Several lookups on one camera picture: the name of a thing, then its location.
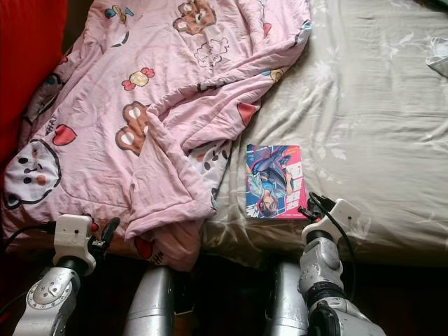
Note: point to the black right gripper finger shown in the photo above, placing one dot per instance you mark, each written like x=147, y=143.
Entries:
x=320, y=199

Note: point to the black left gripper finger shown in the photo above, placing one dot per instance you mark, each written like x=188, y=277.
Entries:
x=113, y=228

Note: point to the colourful comic book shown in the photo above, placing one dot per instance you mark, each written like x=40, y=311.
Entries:
x=276, y=182

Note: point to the beige floral bed sheet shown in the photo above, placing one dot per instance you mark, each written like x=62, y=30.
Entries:
x=364, y=126

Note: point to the pink cartoon print quilt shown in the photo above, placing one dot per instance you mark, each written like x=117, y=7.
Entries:
x=112, y=140

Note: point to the white crumpled cloth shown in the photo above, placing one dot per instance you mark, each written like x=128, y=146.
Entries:
x=438, y=59

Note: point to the red fabric drape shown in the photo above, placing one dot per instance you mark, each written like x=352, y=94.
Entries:
x=28, y=56

